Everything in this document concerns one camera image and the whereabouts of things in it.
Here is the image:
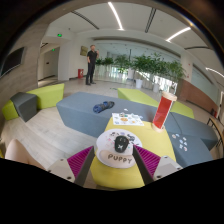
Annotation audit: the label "black wall screen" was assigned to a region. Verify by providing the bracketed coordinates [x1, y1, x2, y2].
[0, 46, 26, 78]

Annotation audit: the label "wooden bench with black frame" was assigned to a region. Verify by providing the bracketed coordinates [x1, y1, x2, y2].
[206, 114, 224, 149]

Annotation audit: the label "dark grey seat block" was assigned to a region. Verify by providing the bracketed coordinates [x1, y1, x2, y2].
[9, 91, 38, 123]

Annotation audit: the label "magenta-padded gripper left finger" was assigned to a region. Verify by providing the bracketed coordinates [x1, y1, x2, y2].
[46, 145, 96, 188]

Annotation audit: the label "gold wall plaque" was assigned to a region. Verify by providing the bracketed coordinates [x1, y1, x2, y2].
[79, 45, 89, 57]

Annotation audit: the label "dark blue folded umbrella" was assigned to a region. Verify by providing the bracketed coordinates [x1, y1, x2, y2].
[92, 100, 116, 114]

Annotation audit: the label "red panel wooden stand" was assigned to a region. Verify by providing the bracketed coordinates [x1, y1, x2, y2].
[151, 91, 178, 133]

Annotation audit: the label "white sticker sheet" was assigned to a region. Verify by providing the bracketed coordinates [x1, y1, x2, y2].
[111, 112, 145, 127]

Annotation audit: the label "white round printed mouse pad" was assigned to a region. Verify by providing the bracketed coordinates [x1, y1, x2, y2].
[94, 128, 144, 169]

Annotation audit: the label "green seat block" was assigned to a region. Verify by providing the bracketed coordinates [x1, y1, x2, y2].
[1, 83, 66, 122]

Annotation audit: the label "green bench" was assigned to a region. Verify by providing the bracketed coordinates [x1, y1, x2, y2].
[169, 99, 195, 120]
[117, 87, 161, 108]

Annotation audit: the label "person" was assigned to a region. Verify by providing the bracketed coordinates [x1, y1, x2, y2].
[85, 44, 100, 86]

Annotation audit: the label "ceiling light strips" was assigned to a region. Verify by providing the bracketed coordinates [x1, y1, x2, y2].
[107, 1, 224, 79]

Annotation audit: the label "group of potted plants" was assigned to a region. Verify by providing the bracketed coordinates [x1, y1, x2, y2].
[94, 53, 188, 94]

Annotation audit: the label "long grey bench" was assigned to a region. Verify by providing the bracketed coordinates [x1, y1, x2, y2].
[55, 91, 168, 139]

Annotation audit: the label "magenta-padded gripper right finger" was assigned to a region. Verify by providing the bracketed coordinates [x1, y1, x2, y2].
[132, 144, 184, 186]

